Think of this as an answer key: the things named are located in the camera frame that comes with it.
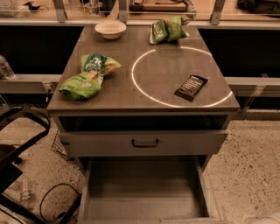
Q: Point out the green chip bag rear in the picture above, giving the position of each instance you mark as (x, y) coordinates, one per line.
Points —
(170, 29)

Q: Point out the black wire basket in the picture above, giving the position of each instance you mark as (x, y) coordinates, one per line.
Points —
(59, 149)

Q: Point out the white ceramic bowl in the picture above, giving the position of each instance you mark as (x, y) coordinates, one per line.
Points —
(110, 29)

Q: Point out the green chip bag left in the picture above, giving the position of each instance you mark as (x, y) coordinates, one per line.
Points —
(87, 83)

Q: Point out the clear plastic bottle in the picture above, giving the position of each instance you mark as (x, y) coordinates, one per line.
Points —
(5, 69)

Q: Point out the black snack bar wrapper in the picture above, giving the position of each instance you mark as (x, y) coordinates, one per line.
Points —
(191, 87)

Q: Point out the grey top drawer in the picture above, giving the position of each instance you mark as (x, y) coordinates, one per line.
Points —
(142, 143)

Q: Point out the green chip bag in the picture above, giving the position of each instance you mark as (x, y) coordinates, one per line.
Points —
(170, 29)
(87, 83)

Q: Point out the grey drawer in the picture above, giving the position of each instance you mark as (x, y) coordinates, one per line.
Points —
(142, 143)
(145, 190)

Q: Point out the grey drawer cabinet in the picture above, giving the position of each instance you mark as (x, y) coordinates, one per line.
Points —
(139, 96)

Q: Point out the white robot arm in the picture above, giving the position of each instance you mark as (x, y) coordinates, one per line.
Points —
(269, 219)

